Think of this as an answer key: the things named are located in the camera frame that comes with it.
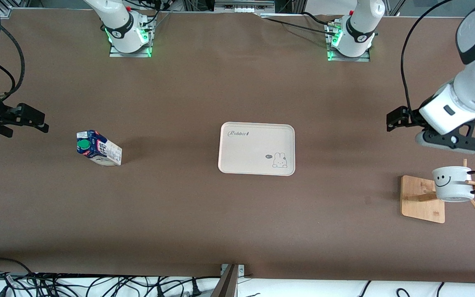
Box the blue white milk carton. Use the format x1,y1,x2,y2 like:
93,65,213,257
76,130,122,167

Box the white smiley cup black handle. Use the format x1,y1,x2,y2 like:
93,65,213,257
432,166,475,203

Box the wooden cup rack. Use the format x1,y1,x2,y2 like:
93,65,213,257
400,159,475,224

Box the cream rabbit print tray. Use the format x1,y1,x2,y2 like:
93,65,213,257
218,122,296,177

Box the brown table cover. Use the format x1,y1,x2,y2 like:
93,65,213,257
0,9,475,285

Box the grey device box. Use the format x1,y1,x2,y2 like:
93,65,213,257
214,0,275,13

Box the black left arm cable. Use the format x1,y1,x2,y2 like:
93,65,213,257
401,0,454,120

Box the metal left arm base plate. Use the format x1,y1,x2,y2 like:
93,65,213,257
326,23,371,63

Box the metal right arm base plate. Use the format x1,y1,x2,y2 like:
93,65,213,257
109,16,153,58

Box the short black table cable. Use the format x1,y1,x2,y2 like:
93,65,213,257
301,12,337,27

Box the black looped cable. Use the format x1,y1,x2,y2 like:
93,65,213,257
0,258,37,278

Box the long black table cable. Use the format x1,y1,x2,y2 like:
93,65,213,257
258,16,339,35

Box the black cable with white tag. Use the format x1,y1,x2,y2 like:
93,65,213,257
0,272,19,297

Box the black base cable bundle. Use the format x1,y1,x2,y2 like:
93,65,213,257
139,0,174,31

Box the black cable with plug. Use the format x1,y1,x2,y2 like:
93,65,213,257
188,278,203,297

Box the grey metal post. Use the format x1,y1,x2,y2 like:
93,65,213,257
211,264,240,297

